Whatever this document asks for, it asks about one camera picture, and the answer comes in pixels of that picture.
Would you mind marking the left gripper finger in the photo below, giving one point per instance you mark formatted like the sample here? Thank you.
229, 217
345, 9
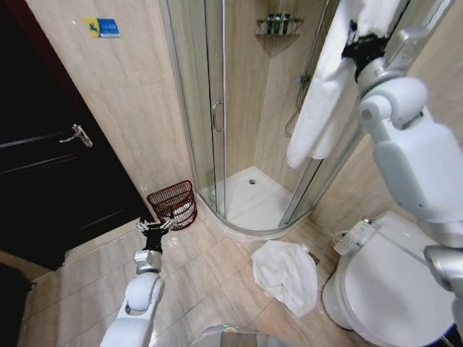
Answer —
142, 226
169, 222

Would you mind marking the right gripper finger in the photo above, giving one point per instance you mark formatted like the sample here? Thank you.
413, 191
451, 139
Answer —
352, 28

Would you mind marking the long white towel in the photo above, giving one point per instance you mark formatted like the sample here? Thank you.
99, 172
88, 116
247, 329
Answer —
325, 101

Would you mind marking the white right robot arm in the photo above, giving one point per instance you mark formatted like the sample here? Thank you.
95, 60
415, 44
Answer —
416, 152

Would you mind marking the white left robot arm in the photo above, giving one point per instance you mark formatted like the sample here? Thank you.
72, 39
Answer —
139, 292

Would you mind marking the brown wicker hamper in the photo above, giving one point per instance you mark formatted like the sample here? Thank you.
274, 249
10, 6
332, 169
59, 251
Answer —
173, 204

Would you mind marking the crumpled white towel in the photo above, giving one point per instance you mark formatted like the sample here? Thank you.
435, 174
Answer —
285, 276

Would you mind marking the dark green bottle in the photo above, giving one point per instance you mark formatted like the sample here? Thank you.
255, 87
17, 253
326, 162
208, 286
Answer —
270, 20
278, 20
286, 20

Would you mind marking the white shower tray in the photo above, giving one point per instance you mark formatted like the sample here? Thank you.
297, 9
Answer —
253, 202

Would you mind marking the dark wooden door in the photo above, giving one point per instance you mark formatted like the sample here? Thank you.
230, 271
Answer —
54, 162

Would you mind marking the white robot front shell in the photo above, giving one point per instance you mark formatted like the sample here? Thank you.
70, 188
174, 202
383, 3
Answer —
235, 336

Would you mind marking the square floor drain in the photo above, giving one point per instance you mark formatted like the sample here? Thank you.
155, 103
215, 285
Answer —
314, 257

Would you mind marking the white toilet control panel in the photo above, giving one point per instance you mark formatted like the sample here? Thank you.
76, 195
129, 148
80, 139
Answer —
352, 236

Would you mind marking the white toilet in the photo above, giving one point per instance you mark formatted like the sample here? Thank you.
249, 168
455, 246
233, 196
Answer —
383, 289

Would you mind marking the glass shower enclosure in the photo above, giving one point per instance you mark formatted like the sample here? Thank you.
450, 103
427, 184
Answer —
202, 108

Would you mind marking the blue and yellow wall sign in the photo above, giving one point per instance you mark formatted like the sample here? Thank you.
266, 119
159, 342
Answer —
103, 27

